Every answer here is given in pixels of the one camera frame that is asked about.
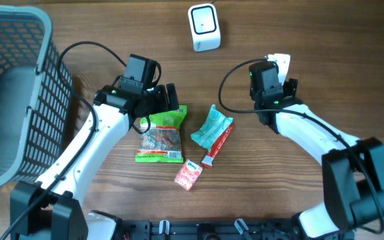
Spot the teal snack packet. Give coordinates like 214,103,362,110
191,104,233,151

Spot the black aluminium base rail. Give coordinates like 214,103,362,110
115,219,308,240

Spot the grey plastic shopping basket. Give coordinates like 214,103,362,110
0,5,73,187

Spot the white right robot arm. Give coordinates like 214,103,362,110
249,59,384,239

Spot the red tissue pack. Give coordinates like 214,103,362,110
174,159,203,191

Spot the red snack stick packet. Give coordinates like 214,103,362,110
201,123,235,169

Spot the green gummy candy bag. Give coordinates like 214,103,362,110
135,105,187,163

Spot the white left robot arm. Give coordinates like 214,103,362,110
5,55,179,239

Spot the white barcode scanner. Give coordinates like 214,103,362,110
188,3,221,52

